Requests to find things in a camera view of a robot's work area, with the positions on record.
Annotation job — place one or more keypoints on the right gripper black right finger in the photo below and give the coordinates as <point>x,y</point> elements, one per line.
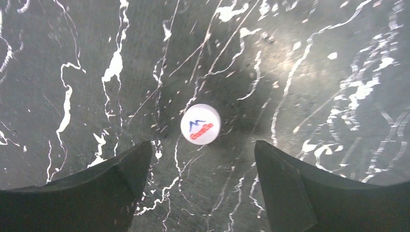
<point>300,197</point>

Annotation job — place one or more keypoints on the white bottle cap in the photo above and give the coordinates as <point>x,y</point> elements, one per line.
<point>201,124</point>

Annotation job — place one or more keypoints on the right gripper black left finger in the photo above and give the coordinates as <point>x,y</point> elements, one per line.
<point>102,198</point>

